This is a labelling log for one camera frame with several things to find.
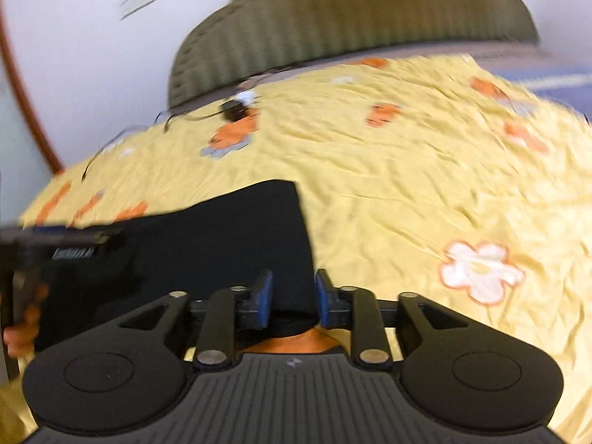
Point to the black charger adapter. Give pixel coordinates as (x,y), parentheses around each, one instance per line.
(233,109)

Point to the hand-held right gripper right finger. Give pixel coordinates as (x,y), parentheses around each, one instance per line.
(324,303)

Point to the olive upholstered headboard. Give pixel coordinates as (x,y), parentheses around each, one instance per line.
(347,14)

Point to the person's left hand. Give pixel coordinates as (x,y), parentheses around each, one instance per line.
(21,340)

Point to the blue striped sheet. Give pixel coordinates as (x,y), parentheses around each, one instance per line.
(559,83)

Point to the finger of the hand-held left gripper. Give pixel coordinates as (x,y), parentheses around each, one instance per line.
(110,237)

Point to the white wall label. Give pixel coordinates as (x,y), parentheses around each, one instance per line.
(138,2)

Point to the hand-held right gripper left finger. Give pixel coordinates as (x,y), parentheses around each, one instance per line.
(261,300)

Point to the yellow carrot print blanket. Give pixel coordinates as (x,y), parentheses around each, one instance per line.
(407,171)

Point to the black pants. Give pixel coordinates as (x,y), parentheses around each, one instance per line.
(208,249)

